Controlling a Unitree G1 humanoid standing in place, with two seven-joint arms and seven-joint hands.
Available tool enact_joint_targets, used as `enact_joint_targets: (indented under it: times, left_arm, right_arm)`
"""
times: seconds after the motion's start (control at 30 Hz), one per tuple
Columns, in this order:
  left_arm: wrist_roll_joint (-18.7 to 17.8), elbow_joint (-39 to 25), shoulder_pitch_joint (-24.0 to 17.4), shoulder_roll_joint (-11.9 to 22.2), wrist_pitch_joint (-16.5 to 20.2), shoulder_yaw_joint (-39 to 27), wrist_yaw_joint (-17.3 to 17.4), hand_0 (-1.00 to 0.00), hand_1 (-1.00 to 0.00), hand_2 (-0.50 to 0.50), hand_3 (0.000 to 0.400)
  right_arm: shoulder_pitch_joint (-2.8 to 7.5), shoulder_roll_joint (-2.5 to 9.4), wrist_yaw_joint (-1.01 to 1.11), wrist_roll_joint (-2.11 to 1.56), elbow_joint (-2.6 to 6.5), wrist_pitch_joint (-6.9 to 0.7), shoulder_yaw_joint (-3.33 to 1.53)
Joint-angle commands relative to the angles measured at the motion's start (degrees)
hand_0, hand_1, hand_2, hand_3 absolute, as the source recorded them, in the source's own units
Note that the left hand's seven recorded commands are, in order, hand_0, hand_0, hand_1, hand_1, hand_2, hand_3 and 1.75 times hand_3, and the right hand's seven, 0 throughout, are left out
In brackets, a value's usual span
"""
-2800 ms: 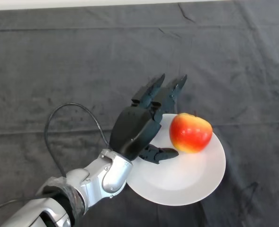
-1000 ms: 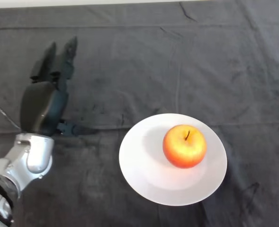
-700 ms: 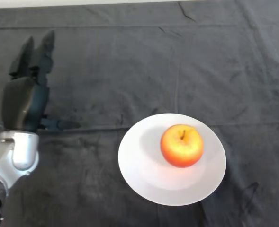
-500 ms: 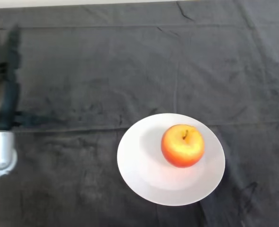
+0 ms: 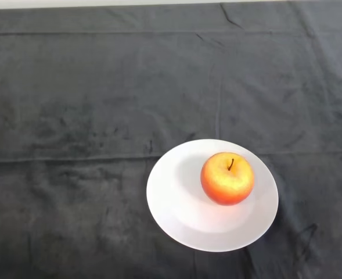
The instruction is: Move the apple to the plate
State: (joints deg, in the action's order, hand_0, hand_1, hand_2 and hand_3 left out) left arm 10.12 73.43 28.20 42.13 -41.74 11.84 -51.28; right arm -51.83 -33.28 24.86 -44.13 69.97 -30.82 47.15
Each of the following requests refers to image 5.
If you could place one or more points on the red yellow apple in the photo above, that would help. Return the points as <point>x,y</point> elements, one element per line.
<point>227,178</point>

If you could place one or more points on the white round plate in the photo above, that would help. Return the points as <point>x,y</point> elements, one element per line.
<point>188,209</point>

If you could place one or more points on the black cloth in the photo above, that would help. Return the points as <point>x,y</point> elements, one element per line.
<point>101,101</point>

